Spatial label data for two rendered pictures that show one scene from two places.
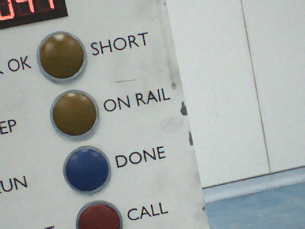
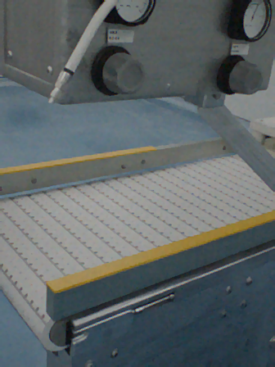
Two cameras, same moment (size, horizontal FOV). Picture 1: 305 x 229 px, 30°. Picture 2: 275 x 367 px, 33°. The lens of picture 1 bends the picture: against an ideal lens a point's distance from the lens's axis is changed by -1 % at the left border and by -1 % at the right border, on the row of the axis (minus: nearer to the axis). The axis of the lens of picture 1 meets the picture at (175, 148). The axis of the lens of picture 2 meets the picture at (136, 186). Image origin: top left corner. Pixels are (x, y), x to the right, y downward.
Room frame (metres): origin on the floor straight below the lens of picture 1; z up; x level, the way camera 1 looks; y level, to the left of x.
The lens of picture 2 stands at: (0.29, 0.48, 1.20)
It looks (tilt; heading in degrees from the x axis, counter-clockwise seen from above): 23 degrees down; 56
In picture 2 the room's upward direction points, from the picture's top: 6 degrees clockwise
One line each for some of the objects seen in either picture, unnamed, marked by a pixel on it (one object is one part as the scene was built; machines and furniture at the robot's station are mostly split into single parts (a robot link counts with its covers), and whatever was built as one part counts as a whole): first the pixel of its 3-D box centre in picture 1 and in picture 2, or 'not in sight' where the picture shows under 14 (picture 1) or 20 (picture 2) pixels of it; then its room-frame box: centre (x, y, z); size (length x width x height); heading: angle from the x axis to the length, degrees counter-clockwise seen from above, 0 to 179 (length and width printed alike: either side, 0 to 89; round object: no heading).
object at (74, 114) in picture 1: (74, 114); not in sight; (0.36, 0.06, 1.09); 0.03 x 0.01 x 0.03; 95
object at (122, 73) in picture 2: not in sight; (122, 65); (0.45, 0.75, 1.15); 0.03 x 0.02 x 0.04; 5
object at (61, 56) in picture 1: (61, 56); not in sight; (0.36, 0.06, 1.12); 0.03 x 0.01 x 0.03; 95
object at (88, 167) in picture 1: (86, 170); not in sight; (0.36, 0.06, 1.05); 0.03 x 0.01 x 0.03; 95
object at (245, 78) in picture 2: not in sight; (243, 72); (0.58, 0.76, 1.14); 0.03 x 0.03 x 0.04; 5
